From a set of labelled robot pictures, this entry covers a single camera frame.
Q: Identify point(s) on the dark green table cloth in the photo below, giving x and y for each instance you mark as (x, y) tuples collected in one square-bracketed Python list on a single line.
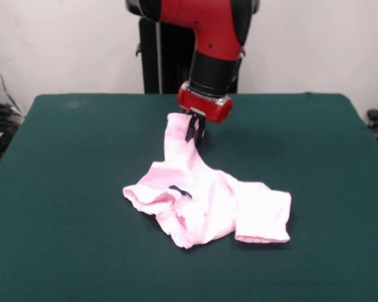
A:
[(82, 251)]

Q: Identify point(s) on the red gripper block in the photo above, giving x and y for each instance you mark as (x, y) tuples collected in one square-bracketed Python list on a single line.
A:
[(204, 105)]

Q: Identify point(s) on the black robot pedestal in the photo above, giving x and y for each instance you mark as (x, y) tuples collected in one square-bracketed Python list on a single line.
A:
[(170, 63)]

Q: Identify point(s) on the pink garment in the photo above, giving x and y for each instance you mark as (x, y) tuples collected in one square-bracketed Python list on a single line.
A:
[(208, 201)]

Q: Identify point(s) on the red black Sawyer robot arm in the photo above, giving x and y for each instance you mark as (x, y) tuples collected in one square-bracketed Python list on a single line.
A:
[(214, 37)]

